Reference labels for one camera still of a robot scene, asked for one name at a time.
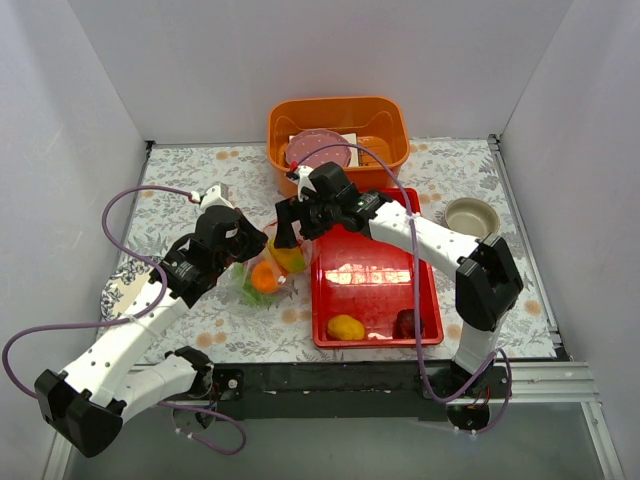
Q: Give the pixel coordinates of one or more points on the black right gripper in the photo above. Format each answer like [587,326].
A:
[292,216]

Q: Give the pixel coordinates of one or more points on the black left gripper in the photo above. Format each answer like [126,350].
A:
[251,240]

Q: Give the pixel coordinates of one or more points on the green lettuce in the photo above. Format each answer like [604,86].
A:
[242,287]

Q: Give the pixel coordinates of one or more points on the yellow green mango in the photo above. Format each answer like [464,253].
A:
[289,260]

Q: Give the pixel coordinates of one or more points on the clear zip top bag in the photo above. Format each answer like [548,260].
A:
[286,282]

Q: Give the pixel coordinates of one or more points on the orange tangerine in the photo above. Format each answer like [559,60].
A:
[264,279]

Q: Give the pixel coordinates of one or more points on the yellow lemon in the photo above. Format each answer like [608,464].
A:
[345,328]

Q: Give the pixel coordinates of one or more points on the dark red fruit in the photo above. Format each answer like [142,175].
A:
[404,325]

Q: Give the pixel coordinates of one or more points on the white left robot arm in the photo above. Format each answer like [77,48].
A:
[90,400]

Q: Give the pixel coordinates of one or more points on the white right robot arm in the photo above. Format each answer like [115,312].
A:
[487,281]

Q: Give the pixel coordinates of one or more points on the pink dotted plate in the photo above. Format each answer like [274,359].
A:
[318,146]

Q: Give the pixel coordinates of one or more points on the floral tablecloth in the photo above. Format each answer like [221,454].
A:
[230,330]

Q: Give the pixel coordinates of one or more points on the red plastic tray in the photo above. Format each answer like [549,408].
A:
[367,280]

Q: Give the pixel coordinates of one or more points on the blue floral plate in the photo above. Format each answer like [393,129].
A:
[122,287]

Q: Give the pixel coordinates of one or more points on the orange plastic bin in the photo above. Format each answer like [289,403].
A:
[377,122]

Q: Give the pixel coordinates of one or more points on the beige ceramic bowl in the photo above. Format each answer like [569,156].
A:
[472,216]

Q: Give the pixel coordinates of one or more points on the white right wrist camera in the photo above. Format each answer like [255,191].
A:
[301,178]

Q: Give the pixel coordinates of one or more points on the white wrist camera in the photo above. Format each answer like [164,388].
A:
[301,178]
[215,195]

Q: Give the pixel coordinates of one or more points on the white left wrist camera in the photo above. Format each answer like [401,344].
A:
[215,195]

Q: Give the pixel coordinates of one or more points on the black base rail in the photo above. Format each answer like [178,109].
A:
[337,390]

